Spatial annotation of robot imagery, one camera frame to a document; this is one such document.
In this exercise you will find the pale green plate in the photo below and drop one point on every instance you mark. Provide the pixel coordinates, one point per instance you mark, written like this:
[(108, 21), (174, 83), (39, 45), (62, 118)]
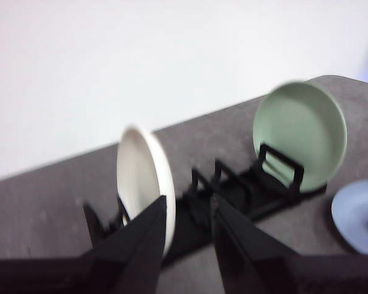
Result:
[(300, 125)]

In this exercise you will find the blue plate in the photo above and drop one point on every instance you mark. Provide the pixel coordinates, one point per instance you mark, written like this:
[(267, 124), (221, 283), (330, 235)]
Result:
[(352, 205)]

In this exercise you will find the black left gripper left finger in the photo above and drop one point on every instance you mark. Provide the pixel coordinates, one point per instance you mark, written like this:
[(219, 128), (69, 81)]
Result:
[(116, 269)]

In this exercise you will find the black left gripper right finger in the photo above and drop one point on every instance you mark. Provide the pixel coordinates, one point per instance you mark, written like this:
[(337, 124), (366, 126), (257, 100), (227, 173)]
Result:
[(263, 269)]

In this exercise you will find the black plate rack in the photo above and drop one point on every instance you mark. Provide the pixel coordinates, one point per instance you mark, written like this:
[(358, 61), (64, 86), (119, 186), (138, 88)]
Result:
[(245, 196)]

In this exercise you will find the white plate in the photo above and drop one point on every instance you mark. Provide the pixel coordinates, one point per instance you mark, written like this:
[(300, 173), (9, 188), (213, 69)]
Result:
[(141, 171)]

